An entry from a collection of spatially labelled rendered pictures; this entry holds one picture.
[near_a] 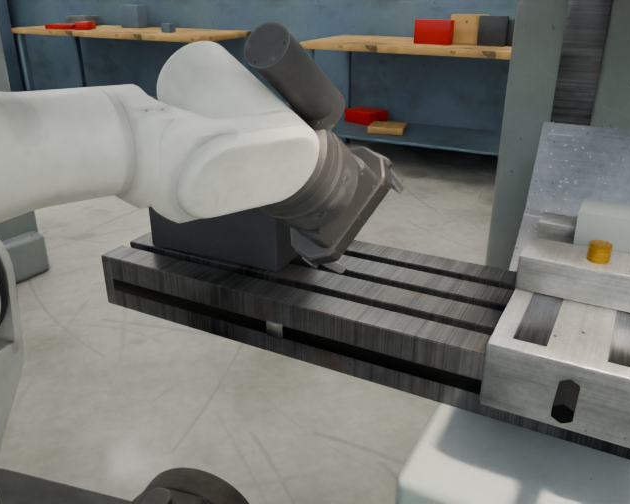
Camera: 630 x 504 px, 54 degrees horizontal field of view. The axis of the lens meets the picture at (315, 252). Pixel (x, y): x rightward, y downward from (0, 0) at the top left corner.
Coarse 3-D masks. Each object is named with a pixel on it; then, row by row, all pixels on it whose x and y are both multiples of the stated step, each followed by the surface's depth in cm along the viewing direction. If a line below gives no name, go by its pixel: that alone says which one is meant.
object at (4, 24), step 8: (0, 0) 656; (0, 8) 658; (0, 16) 660; (8, 16) 668; (0, 24) 661; (8, 24) 669; (0, 32) 663; (8, 32) 671; (8, 40) 673; (8, 48) 675; (8, 56) 676; (16, 56) 685; (8, 64) 678; (16, 64) 687; (8, 72) 680; (16, 72) 689; (16, 80) 690; (16, 88) 692
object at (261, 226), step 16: (256, 208) 83; (160, 224) 92; (176, 224) 90; (192, 224) 89; (208, 224) 88; (224, 224) 86; (240, 224) 85; (256, 224) 84; (272, 224) 83; (160, 240) 93; (176, 240) 91; (192, 240) 90; (208, 240) 89; (224, 240) 87; (240, 240) 86; (256, 240) 85; (272, 240) 84; (288, 240) 86; (208, 256) 90; (224, 256) 88; (240, 256) 87; (256, 256) 86; (272, 256) 85; (288, 256) 87
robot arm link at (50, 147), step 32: (0, 96) 32; (32, 96) 33; (64, 96) 34; (96, 96) 35; (0, 128) 31; (32, 128) 32; (64, 128) 33; (96, 128) 34; (0, 160) 30; (32, 160) 32; (64, 160) 33; (96, 160) 34; (0, 192) 31; (32, 192) 32; (64, 192) 34; (96, 192) 36
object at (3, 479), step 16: (0, 480) 95; (16, 480) 95; (32, 480) 95; (48, 480) 95; (0, 496) 92; (16, 496) 92; (32, 496) 92; (48, 496) 92; (64, 496) 92; (80, 496) 92; (96, 496) 92; (112, 496) 92; (144, 496) 87; (160, 496) 82; (176, 496) 87; (192, 496) 87
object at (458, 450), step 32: (448, 416) 69; (480, 416) 69; (416, 448) 65; (448, 448) 65; (480, 448) 65; (512, 448) 65; (544, 448) 65; (576, 448) 65; (416, 480) 61; (448, 480) 61; (480, 480) 61; (512, 480) 61; (544, 480) 61; (576, 480) 61; (608, 480) 61
